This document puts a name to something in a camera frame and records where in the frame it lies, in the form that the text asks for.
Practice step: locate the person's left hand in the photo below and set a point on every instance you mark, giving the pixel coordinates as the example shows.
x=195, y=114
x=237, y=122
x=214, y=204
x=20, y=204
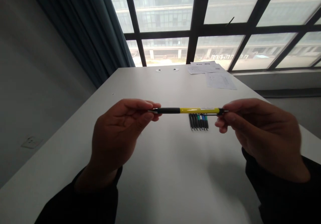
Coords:
x=112, y=138

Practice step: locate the person's right hand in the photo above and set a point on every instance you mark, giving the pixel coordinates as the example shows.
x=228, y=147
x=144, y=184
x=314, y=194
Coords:
x=268, y=138

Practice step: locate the yellow pen with black grip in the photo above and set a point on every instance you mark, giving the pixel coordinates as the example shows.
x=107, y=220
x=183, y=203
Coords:
x=190, y=110

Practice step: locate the row of pens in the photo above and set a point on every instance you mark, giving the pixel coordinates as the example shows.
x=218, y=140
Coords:
x=198, y=122

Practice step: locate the printed paper sheet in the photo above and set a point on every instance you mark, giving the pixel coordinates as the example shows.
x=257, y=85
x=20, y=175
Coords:
x=203, y=67
x=220, y=80

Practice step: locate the blue curtain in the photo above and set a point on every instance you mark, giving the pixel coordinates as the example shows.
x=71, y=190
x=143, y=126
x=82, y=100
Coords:
x=85, y=28

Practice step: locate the large black-framed window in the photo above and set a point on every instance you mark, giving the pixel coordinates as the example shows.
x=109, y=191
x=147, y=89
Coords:
x=213, y=23

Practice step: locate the white wall socket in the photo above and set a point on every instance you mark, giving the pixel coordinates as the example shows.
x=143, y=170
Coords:
x=31, y=142

